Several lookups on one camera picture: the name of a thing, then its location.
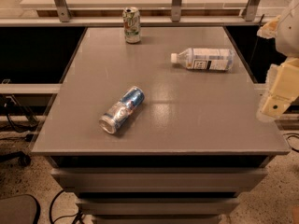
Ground right metal bracket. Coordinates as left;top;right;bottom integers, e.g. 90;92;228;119
242;0;261;21

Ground blue silver redbull can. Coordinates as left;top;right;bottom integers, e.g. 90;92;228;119
99;86;145;134

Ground black floor cable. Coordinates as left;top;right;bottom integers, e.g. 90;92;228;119
48;189;85;224

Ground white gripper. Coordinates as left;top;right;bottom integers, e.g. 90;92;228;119
256;0;299;122

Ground clear plastic water bottle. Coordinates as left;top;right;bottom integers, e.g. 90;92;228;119
171;48;235;72

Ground metal bracket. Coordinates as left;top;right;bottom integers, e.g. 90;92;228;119
242;0;261;21
171;0;182;22
54;0;71;22

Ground black office chair base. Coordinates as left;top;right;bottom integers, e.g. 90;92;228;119
0;151;31;167

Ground grey drawer cabinet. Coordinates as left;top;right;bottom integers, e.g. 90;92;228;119
33;27;289;224

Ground middle metal bracket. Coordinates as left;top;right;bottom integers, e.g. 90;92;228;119
171;0;182;22

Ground black cable bundle left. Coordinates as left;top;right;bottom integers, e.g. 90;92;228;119
0;94;40;142

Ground green white soda can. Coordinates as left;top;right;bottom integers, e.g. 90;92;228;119
122;7;141;44

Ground black cable right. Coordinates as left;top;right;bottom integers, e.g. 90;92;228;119
282;132;299;153

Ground left metal bracket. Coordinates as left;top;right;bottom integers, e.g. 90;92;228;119
54;0;71;22

